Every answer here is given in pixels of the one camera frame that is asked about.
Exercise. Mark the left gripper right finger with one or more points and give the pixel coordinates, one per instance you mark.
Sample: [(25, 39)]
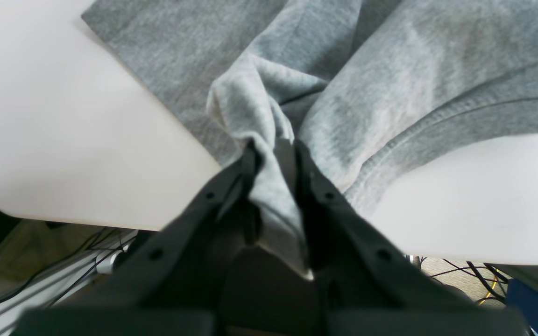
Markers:
[(365, 285)]

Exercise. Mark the aluminium frame rail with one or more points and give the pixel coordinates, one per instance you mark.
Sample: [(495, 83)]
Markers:
[(58, 282)]

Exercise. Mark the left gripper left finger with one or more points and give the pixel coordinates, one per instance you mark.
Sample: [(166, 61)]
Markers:
[(172, 282)]

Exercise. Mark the grey t-shirt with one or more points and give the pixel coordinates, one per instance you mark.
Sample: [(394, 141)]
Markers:
[(374, 88)]

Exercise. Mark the blue box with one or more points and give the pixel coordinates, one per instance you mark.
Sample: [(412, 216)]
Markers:
[(525, 299)]

